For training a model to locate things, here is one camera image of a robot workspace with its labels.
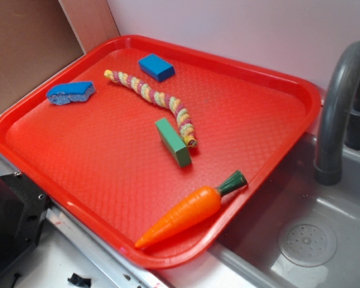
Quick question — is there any blue sponge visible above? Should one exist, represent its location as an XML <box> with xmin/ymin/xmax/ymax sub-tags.
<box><xmin>46</xmin><ymin>81</ymin><xmax>95</xmax><ymax>106</ymax></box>

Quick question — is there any grey plastic sink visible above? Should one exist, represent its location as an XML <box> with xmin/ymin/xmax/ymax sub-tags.
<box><xmin>208</xmin><ymin>131</ymin><xmax>360</xmax><ymax>288</ymax></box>

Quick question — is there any orange plastic toy carrot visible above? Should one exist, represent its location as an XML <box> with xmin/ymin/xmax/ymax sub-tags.
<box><xmin>134</xmin><ymin>170</ymin><xmax>247</xmax><ymax>248</ymax></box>

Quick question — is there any multicolored twisted rope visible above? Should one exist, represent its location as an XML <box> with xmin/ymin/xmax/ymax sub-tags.
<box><xmin>103</xmin><ymin>69</ymin><xmax>199</xmax><ymax>150</ymax></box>

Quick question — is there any brown cardboard panel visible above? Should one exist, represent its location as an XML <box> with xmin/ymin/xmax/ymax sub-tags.
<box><xmin>0</xmin><ymin>1</ymin><xmax>119</xmax><ymax>114</ymax></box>

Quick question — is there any red plastic tray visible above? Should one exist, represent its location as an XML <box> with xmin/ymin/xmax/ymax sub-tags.
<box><xmin>0</xmin><ymin>35</ymin><xmax>321</xmax><ymax>269</ymax></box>

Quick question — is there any green wooden block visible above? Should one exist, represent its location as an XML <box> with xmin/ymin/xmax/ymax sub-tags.
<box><xmin>155</xmin><ymin>118</ymin><xmax>191</xmax><ymax>168</ymax></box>

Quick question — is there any blue wooden block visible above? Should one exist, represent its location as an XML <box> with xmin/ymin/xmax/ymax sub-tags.
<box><xmin>138</xmin><ymin>54</ymin><xmax>175</xmax><ymax>82</ymax></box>

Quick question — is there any grey plastic faucet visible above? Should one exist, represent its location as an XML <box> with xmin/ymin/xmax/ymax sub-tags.
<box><xmin>314</xmin><ymin>41</ymin><xmax>360</xmax><ymax>185</ymax></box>

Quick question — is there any black tape scrap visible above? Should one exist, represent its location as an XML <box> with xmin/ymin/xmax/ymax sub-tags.
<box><xmin>67</xmin><ymin>273</ymin><xmax>92</xmax><ymax>288</ymax></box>

